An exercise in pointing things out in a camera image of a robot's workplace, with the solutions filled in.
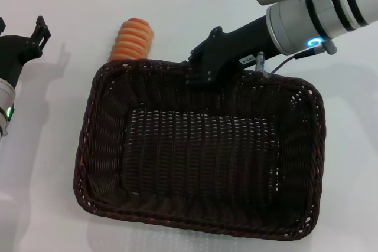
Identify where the orange striped bread roll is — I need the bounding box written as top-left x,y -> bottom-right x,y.
106,18 -> 155,63

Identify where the dark brown woven basket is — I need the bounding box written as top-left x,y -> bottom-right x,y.
72,58 -> 328,232

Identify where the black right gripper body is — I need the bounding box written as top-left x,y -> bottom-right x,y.
188,15 -> 282,73

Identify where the grey cable with metal plug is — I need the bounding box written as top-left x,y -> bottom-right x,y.
255,41 -> 337,80

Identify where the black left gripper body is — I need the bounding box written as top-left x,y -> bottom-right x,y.
0,35 -> 42,88

